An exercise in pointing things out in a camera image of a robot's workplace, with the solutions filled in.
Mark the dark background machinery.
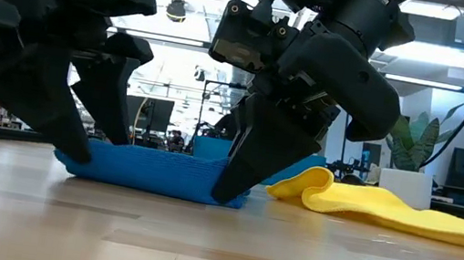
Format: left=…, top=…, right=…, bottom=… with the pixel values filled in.
left=325, top=158, right=371, bottom=188

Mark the yellow microfiber towel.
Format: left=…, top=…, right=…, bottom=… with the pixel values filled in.
left=262, top=158, right=464, bottom=252

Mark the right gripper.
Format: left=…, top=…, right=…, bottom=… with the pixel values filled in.
left=209, top=18, right=412, bottom=229

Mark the person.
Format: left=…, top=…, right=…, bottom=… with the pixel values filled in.
left=166, top=128, right=187, bottom=154

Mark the black ceiling dome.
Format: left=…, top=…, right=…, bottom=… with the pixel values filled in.
left=163, top=0, right=190, bottom=26

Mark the long ceiling light strip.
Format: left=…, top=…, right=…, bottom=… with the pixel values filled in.
left=107, top=25, right=210, bottom=50
left=381, top=71, right=464, bottom=96

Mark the blue microfiber towel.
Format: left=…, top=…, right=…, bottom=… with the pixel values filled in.
left=49, top=130, right=255, bottom=212

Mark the black metal frame stand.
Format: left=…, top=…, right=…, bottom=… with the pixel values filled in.
left=195, top=78, right=252, bottom=146

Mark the green plant in white pot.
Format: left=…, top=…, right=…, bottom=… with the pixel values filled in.
left=375, top=92, right=464, bottom=217

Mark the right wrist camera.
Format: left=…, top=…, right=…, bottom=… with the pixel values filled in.
left=206, top=0, right=307, bottom=81

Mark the background monitor on stand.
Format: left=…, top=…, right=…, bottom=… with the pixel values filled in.
left=119, top=93, right=176, bottom=149

